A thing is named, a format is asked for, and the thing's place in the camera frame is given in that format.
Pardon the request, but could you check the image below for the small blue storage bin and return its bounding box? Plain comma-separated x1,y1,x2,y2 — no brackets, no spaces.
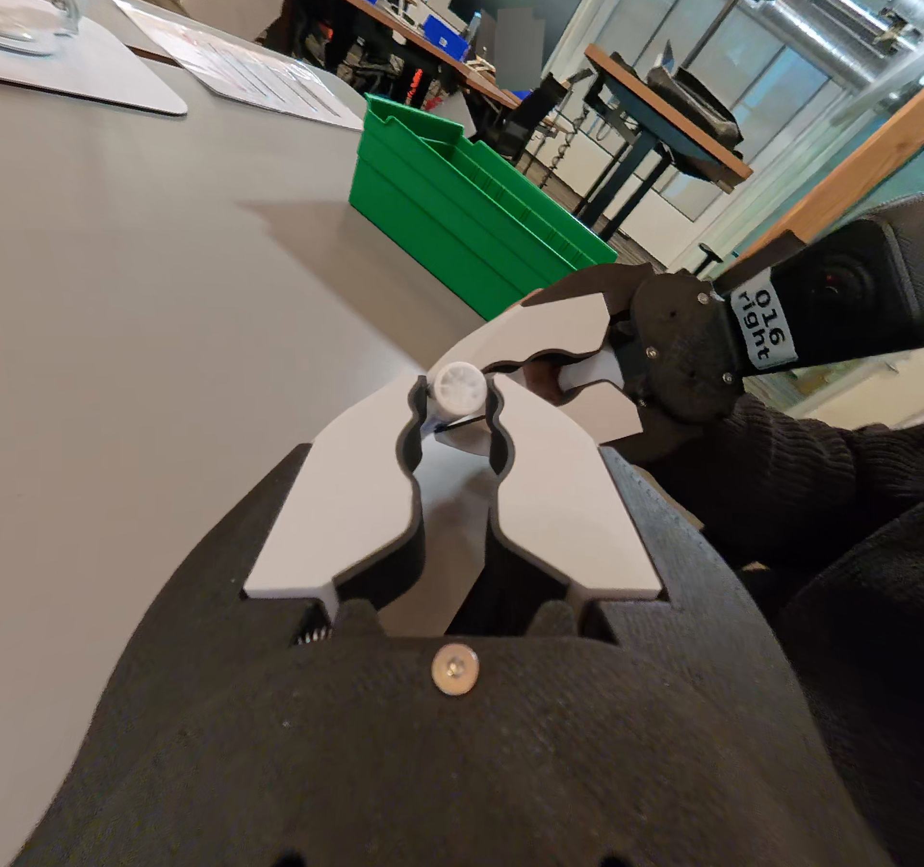
422,14,472,63

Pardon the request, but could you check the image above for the blue dry erase marker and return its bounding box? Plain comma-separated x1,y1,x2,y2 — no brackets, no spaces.
421,360,488,438

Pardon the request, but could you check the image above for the long wooden table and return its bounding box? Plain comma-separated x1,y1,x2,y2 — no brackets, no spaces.
278,0,522,110

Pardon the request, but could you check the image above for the person's black sweater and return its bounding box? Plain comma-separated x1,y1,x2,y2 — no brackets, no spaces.
776,499,924,867

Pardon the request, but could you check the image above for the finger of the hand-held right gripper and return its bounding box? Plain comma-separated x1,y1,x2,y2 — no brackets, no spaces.
426,293,616,395
557,360,645,447

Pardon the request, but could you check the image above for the laminated printed sheet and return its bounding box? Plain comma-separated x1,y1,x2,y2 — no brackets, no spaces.
114,0,364,133

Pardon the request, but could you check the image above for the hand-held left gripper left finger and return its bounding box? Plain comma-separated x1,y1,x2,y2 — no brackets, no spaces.
242,375,430,623

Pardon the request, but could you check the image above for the wooden standing desk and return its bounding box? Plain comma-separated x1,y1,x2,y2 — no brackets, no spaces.
570,44,754,240

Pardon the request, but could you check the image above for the black office chair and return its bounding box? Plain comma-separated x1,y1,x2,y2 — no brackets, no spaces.
473,73,571,164

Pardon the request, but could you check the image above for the cardboard box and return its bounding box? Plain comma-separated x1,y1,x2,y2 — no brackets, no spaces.
180,0,286,41

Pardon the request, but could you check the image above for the wooden beam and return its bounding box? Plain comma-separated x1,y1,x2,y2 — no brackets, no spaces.
736,91,924,262

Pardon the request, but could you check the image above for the green plastic bin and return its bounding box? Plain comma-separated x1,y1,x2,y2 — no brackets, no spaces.
348,93,619,321

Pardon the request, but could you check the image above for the black bag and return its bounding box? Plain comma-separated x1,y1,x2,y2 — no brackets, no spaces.
644,51,744,153

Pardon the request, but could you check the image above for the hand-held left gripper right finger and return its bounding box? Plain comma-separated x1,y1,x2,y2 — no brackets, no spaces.
487,375,665,623

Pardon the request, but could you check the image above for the person's right forearm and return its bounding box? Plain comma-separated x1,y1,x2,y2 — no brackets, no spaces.
635,391,924,572

